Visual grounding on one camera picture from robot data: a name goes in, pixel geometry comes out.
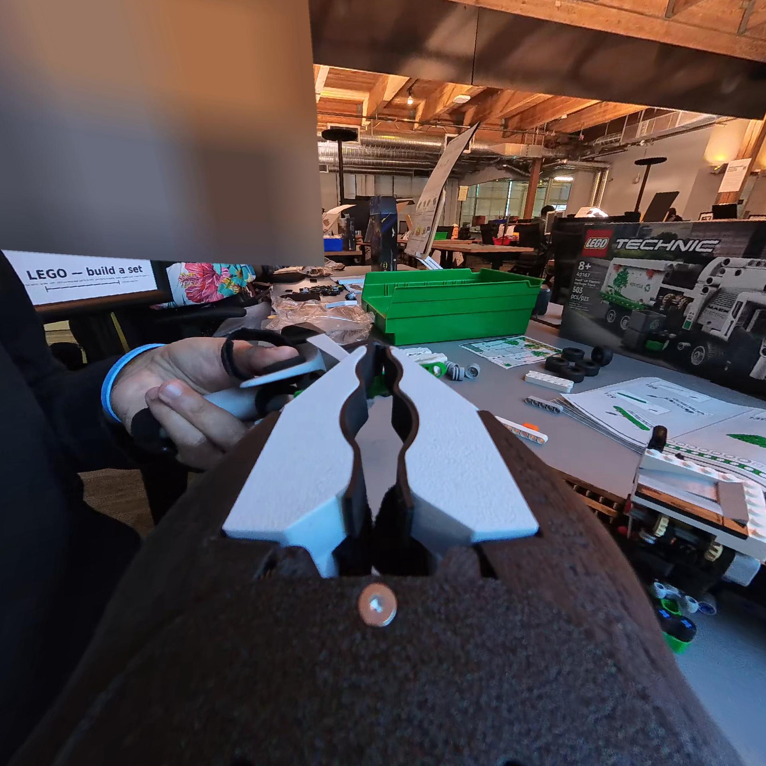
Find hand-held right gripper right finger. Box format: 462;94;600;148
388;347;539;548

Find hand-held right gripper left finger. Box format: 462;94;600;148
223;346;369;578

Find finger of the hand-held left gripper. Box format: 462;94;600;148
306;334;355;363
239;352;329;391

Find lego truck model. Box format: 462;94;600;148
627;425;766;586

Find person's left forearm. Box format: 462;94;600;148
18;323;123;480

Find pile of black lego parts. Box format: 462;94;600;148
281;284;361;304

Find green blue lego assembly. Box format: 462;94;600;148
651;580;719;654

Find lego set box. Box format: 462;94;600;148
558;218;766;397

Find person's left hand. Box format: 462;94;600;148
111;337;301;472

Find clear plastic bags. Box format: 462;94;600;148
263;296;375;345

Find white beam with orange pin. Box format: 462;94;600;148
497;416;549;445

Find floral cloth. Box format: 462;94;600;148
164;262;258;307

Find blue wristband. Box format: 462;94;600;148
101;344;166;424

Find green white sticker sheet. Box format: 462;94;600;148
460;336;563;369

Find dark tall box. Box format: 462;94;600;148
368;196;399;268

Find green plastic bin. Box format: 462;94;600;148
361;268;544;347

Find black floor lamp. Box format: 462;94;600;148
322;127;361;205
633;157;669;214

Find white leaning poster board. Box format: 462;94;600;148
407;122;481;259

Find white task sign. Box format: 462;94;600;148
3;250;159;306

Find instruction booklet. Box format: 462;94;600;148
559;377;766;475

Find person's black top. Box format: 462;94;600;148
0;251;144;766

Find white wall notice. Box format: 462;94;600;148
718;158;752;193

